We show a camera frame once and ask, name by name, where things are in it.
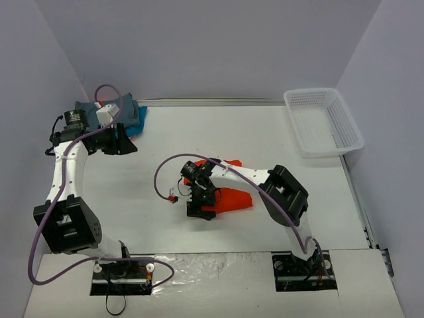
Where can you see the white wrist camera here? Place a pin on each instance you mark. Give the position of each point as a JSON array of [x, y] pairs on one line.
[[106, 113], [180, 192]]

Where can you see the folded blue t shirt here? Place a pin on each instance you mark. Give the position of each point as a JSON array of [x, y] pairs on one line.
[[137, 129]]

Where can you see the folded grey t shirt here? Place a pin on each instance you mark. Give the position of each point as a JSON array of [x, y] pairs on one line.
[[128, 114]]

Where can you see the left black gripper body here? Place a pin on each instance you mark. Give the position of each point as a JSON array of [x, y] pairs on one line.
[[119, 140]]

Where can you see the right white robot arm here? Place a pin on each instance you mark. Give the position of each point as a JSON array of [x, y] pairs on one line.
[[284, 198]]

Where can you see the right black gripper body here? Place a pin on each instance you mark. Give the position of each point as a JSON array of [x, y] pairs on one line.
[[200, 209]]

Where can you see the orange t shirt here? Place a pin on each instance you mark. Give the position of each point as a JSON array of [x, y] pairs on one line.
[[199, 173]]

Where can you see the white foam board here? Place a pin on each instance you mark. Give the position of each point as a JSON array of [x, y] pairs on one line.
[[227, 285]]

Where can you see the white plastic basket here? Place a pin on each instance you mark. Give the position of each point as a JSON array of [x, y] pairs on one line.
[[322, 123]]

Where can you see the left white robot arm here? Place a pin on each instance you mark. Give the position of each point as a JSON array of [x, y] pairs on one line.
[[66, 221]]

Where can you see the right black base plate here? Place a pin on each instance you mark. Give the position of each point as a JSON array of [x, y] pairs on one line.
[[296, 275]]

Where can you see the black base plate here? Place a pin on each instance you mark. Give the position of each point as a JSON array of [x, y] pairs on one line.
[[296, 275], [133, 277]]

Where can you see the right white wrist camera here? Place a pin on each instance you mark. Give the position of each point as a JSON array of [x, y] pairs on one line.
[[180, 192]]

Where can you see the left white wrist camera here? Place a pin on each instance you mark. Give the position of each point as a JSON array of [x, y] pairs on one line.
[[106, 113]]

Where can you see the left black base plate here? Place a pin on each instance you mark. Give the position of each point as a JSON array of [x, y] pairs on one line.
[[133, 277]]

